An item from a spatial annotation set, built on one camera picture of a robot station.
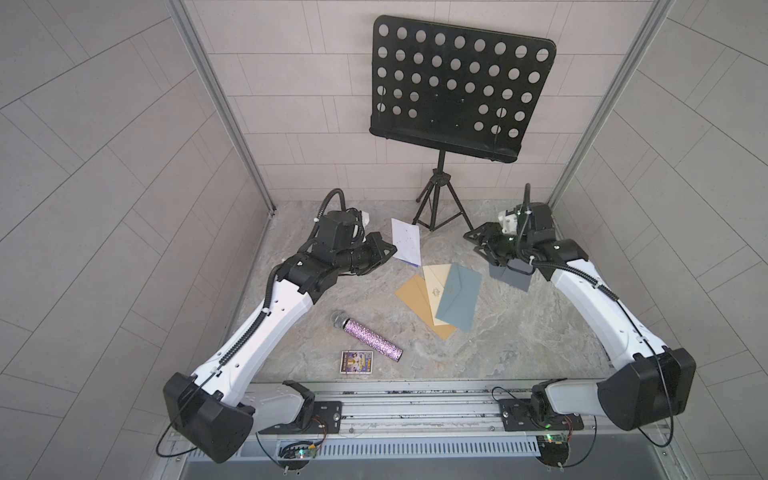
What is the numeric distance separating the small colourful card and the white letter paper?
11.9 inches

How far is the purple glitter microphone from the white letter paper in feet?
0.85

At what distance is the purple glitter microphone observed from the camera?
80 centimetres
